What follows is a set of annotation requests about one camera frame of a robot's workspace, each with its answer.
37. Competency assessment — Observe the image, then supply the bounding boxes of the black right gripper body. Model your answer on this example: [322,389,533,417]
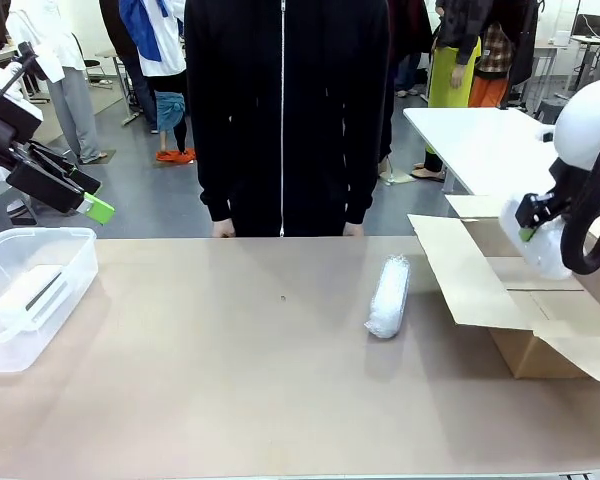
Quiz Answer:
[549,159,589,214]

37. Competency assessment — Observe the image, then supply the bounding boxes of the wide bubble-wrapped clock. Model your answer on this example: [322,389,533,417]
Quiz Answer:
[499,197,576,281]

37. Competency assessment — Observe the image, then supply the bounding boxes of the white unwrapped digital clock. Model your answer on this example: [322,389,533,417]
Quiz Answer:
[0,264,70,334]

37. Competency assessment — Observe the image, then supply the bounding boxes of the person's right forearm black sleeve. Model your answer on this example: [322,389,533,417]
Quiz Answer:
[198,144,235,225]

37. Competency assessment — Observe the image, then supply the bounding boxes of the person's left forearm black sleeve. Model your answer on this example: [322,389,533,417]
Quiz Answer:
[343,144,382,227]

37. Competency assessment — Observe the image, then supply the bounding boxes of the narrow bubble-wrapped clock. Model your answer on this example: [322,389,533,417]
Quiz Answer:
[363,254,412,340]

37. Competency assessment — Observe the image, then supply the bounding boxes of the clear plastic container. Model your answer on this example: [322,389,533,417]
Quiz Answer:
[0,227,99,374]

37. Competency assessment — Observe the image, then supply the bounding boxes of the bystander in white coat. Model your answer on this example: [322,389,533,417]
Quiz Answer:
[4,0,104,165]

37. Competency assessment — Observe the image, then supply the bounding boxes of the open cardboard box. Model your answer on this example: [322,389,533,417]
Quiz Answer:
[407,193,600,385]

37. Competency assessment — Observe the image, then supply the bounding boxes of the black folding chair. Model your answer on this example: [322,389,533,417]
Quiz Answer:
[72,32,115,91]

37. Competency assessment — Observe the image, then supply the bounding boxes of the orange shoe covers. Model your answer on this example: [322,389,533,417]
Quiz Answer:
[155,147,197,164]

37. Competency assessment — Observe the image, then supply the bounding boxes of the bystander in orange trousers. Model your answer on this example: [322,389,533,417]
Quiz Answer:
[468,22,512,109]

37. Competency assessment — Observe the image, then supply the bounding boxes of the bystander in blue white jacket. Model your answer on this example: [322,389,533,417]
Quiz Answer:
[118,0,189,154]

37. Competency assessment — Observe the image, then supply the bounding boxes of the bystander in yellow skirt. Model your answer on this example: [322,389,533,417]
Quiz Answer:
[422,0,484,182]

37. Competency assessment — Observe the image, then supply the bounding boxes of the person in black zip jacket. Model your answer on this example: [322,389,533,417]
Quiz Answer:
[183,0,396,239]

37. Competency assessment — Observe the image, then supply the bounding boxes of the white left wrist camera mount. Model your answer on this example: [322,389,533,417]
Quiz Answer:
[0,41,49,122]

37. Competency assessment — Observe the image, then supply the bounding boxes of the black cable bundle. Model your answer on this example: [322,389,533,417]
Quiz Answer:
[559,127,600,276]

